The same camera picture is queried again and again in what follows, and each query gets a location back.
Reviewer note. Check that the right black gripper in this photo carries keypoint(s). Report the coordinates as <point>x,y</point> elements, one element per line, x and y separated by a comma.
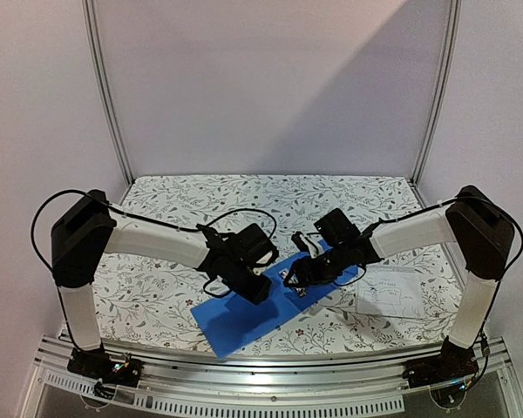
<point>305,270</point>

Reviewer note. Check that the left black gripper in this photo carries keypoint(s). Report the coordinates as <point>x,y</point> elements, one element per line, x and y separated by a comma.
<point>254,294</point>

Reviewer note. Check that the blue ring binder folder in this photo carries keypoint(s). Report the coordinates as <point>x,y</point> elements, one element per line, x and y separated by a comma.
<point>231,323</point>

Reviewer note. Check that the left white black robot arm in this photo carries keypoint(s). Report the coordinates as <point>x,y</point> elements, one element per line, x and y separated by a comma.
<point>93,227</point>

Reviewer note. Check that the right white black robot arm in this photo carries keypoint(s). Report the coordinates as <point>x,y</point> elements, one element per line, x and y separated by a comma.
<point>485,236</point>

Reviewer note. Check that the floral patterned tablecloth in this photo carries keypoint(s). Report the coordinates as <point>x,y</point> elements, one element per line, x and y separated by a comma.
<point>149,301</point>

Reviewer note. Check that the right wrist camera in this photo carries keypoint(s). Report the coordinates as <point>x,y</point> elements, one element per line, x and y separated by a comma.
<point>305,244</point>

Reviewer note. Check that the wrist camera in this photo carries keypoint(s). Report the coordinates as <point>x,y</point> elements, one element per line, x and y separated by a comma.
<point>261,265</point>
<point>305,244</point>

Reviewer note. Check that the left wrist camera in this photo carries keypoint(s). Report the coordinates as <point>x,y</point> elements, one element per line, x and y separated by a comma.
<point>261,265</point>

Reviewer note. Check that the aluminium front rail frame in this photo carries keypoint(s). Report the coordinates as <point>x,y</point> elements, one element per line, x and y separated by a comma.
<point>177,383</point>

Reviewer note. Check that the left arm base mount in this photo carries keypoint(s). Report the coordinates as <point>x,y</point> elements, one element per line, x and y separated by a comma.
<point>108,372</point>

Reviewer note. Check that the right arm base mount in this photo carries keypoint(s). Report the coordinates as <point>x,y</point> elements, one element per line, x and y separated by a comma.
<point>450,375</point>

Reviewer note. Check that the right aluminium vertical post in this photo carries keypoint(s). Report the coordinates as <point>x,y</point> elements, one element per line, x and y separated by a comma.
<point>440,86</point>

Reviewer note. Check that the aluminium vertical post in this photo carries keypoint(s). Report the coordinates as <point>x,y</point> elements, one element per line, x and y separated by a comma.
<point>440,86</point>
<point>104,90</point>

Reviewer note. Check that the left aluminium vertical post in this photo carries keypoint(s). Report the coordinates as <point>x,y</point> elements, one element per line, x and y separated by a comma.
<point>104,90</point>

